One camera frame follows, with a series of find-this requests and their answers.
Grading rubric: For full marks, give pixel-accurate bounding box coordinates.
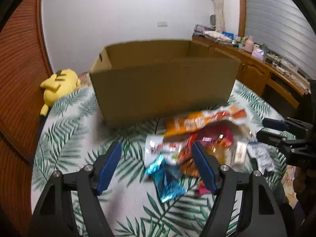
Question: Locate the white window blind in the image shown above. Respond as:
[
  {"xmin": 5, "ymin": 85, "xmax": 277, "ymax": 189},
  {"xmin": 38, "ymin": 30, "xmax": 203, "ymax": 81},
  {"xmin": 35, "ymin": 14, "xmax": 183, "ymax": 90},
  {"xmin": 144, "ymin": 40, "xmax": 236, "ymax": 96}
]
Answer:
[{"xmin": 245, "ymin": 0, "xmax": 316, "ymax": 79}]

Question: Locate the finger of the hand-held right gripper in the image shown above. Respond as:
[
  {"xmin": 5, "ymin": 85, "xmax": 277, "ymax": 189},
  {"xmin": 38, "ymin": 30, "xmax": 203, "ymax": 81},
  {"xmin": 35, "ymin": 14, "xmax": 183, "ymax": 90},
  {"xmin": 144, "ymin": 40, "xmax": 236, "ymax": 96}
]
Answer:
[
  {"xmin": 262, "ymin": 118, "xmax": 309, "ymax": 132},
  {"xmin": 256, "ymin": 130, "xmax": 307, "ymax": 150}
]

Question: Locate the beige bar packet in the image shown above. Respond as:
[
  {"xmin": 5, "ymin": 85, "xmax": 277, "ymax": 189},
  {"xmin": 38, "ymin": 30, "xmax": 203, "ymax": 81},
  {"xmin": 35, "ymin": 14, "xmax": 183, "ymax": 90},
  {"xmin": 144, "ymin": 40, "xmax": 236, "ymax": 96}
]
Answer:
[{"xmin": 232, "ymin": 142, "xmax": 248, "ymax": 166}]

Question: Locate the orange snack packet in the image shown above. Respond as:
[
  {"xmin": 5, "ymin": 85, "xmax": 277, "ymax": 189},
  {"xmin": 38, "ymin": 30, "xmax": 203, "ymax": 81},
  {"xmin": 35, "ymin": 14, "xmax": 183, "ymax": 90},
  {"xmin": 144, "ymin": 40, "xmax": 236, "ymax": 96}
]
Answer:
[{"xmin": 179, "ymin": 138, "xmax": 234, "ymax": 178}]

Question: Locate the yellow plush toy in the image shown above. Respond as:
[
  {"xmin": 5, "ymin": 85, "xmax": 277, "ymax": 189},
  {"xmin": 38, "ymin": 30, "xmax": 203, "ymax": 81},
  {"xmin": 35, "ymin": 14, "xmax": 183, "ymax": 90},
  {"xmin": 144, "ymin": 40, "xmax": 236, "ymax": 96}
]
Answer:
[{"xmin": 40, "ymin": 69, "xmax": 81, "ymax": 116}]

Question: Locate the large orange snack bag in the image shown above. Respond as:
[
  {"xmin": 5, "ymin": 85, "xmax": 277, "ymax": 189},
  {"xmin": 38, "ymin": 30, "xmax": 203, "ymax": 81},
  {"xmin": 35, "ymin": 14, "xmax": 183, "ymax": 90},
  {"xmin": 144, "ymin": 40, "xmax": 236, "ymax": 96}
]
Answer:
[{"xmin": 164, "ymin": 105, "xmax": 248, "ymax": 139}]

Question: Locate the wooden cabinet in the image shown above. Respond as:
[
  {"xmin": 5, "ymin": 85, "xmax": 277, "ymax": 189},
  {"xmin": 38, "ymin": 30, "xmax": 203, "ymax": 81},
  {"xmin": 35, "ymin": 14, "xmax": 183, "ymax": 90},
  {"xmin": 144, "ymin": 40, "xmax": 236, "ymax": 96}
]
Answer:
[{"xmin": 191, "ymin": 36, "xmax": 310, "ymax": 109}]

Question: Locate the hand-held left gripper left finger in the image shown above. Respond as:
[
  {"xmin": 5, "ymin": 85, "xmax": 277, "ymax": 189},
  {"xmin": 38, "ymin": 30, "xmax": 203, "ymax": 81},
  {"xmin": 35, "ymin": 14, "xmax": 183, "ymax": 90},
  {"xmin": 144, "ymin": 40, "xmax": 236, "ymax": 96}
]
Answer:
[{"xmin": 29, "ymin": 141, "xmax": 122, "ymax": 237}]

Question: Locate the wooden window post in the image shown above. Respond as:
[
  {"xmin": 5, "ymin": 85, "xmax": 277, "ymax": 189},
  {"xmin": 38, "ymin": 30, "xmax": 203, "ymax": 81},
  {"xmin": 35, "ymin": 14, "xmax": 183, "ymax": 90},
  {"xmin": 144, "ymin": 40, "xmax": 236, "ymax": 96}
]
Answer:
[{"xmin": 238, "ymin": 0, "xmax": 247, "ymax": 37}]

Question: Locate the pale hanging curtain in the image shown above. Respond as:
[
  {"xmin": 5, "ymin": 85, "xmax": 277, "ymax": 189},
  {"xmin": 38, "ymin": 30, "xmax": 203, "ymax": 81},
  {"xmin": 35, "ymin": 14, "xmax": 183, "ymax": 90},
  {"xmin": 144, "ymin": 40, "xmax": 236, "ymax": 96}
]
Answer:
[{"xmin": 211, "ymin": 0, "xmax": 226, "ymax": 32}]

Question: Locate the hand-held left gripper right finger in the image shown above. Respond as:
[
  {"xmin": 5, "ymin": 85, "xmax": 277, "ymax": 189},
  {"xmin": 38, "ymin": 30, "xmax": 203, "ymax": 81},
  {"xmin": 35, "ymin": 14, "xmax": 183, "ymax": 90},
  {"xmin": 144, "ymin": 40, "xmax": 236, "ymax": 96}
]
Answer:
[{"xmin": 191, "ymin": 141, "xmax": 288, "ymax": 237}]

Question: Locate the wooden louvre door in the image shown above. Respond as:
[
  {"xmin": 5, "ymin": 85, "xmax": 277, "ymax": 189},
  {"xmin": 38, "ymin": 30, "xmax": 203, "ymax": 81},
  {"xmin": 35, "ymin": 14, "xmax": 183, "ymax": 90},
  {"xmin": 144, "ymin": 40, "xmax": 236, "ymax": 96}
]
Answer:
[{"xmin": 0, "ymin": 0, "xmax": 52, "ymax": 237}]

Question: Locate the white power strip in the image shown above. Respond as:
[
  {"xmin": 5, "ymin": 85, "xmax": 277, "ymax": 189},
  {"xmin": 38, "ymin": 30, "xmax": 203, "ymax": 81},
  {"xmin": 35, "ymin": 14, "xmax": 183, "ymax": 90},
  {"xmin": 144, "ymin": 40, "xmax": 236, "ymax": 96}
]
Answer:
[{"xmin": 272, "ymin": 57, "xmax": 298, "ymax": 76}]

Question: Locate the dark cloth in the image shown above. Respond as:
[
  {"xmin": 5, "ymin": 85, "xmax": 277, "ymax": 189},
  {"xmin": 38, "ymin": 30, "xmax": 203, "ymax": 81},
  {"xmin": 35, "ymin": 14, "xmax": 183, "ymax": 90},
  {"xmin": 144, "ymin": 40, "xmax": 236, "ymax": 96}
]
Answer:
[{"xmin": 281, "ymin": 166, "xmax": 316, "ymax": 237}]

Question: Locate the pile of folded cloths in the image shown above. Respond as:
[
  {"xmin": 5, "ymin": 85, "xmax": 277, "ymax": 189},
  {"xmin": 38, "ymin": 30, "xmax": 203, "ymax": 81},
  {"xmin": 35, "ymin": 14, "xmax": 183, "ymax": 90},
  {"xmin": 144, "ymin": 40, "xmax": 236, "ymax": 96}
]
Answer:
[{"xmin": 194, "ymin": 25, "xmax": 232, "ymax": 42}]

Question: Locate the brown cardboard box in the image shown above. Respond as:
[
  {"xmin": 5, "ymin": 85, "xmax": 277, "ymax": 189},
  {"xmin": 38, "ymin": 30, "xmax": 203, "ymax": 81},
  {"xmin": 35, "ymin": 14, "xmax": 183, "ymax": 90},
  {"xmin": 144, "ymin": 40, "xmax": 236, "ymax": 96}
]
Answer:
[{"xmin": 89, "ymin": 39, "xmax": 241, "ymax": 129}]

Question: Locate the white red snack packet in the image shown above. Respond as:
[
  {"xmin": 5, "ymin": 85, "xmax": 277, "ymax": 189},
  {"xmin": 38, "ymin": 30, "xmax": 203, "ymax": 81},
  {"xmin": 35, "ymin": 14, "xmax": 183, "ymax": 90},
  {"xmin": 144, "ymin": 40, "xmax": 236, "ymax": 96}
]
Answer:
[{"xmin": 144, "ymin": 134, "xmax": 190, "ymax": 166}]

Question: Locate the floral printed cloth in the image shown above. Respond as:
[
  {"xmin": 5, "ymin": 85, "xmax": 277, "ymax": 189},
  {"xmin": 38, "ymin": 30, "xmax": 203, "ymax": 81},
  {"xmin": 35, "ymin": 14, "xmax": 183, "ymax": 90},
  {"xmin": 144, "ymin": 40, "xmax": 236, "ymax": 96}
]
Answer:
[{"xmin": 283, "ymin": 165, "xmax": 298, "ymax": 204}]

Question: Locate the shiny blue snack packet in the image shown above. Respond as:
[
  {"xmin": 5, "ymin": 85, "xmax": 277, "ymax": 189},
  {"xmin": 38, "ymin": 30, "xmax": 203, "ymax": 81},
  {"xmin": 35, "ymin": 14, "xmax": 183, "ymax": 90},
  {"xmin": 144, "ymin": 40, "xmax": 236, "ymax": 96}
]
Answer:
[{"xmin": 145, "ymin": 154, "xmax": 188, "ymax": 203}]

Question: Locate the pink bottle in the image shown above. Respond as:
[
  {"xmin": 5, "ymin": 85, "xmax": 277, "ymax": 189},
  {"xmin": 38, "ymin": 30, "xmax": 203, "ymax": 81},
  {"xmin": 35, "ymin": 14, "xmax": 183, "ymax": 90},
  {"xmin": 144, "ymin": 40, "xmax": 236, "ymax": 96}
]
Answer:
[{"xmin": 244, "ymin": 36, "xmax": 255, "ymax": 53}]

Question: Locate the pink snack packet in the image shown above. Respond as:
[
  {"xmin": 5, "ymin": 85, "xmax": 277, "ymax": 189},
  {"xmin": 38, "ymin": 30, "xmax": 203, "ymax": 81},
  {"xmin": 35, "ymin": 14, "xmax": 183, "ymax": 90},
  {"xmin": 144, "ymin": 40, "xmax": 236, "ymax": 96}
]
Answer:
[{"xmin": 188, "ymin": 126, "xmax": 234, "ymax": 151}]

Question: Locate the leaf print blanket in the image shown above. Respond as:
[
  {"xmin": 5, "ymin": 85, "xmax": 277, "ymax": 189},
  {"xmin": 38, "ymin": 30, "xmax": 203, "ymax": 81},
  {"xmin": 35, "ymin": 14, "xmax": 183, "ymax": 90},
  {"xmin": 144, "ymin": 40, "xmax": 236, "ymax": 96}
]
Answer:
[{"xmin": 31, "ymin": 73, "xmax": 297, "ymax": 237}]

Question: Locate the purple tissue box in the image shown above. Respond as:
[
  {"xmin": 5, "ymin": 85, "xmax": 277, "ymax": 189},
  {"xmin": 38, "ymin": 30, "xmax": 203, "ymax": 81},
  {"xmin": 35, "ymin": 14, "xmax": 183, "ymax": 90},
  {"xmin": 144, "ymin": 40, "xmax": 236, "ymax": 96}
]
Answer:
[{"xmin": 251, "ymin": 49, "xmax": 266, "ymax": 61}]

